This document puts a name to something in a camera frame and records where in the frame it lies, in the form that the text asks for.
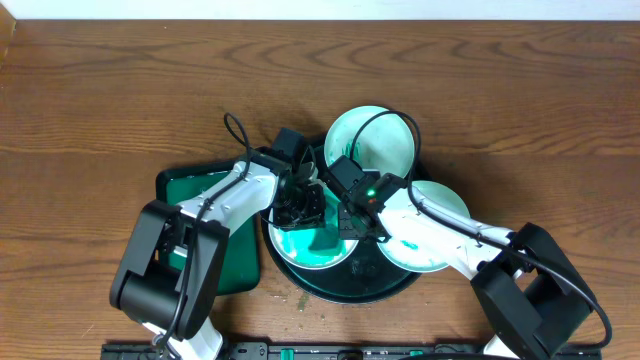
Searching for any mint green plate top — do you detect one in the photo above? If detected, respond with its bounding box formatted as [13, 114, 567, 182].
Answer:
[324, 106, 415, 177]

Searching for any green scrubbing sponge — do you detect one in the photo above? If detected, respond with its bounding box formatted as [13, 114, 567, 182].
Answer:
[308, 222, 344, 254]

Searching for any black rectangular water tray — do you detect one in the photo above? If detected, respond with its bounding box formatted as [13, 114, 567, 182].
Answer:
[155, 160, 260, 295]

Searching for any round black serving tray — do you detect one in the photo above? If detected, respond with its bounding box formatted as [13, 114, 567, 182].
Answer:
[259, 134, 431, 305]

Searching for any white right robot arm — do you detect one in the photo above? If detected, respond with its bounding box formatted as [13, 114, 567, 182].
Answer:
[329, 168, 607, 359]

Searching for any mint green plate right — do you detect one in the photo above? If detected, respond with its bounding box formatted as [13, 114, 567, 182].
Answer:
[375, 179, 472, 274]

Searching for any mint green plate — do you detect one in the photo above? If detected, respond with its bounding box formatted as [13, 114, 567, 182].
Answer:
[324, 106, 415, 177]
[375, 179, 472, 274]

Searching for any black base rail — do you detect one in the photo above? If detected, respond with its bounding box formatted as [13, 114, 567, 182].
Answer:
[100, 342, 603, 360]

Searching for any white plate with green stain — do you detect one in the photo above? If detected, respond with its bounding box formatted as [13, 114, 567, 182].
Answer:
[268, 187, 358, 270]

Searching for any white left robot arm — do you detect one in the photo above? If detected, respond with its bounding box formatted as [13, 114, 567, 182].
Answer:
[109, 150, 324, 359]

